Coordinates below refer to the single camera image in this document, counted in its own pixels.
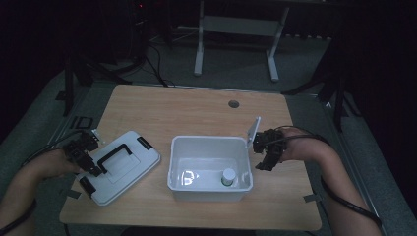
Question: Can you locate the black floor cable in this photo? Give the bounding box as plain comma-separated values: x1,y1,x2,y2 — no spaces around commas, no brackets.
143,42,177,89

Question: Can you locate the person's left hand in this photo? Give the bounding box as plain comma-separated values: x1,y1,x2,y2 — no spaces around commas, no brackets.
33,147,85,180

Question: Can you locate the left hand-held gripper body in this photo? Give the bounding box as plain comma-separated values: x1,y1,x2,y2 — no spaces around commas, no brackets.
63,128,106,170

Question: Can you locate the small white pill bottle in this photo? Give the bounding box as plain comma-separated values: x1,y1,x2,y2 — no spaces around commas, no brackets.
220,167,237,188

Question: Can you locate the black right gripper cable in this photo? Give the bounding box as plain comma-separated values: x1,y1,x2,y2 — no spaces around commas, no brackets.
273,125,384,228

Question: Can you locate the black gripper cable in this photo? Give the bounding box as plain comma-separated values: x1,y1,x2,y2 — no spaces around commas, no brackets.
273,125,384,228
0,131,92,236

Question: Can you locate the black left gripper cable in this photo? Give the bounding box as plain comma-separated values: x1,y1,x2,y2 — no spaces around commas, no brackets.
0,131,92,236

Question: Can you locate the white plastic storage box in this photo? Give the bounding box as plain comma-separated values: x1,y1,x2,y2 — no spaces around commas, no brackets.
166,135,255,203

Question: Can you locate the person's dark clothing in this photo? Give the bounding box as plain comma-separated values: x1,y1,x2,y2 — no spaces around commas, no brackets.
120,226,257,236

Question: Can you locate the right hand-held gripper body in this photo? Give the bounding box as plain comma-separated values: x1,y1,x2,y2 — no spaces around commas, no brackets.
246,116,287,162

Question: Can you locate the black tripod stand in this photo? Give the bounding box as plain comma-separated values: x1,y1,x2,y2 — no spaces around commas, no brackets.
280,32,362,133
61,45,134,118

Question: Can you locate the metal floor rail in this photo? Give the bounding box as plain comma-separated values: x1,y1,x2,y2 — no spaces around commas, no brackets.
323,97,391,236
0,86,90,201

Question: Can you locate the person's right hand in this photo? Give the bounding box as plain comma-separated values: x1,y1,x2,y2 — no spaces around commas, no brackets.
277,127,326,164

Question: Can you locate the white metal desk frame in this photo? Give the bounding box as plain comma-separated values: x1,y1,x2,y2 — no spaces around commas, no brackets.
193,0,291,83

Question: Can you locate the white lid with black handle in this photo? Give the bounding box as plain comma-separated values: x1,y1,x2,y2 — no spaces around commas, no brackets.
75,130,162,207

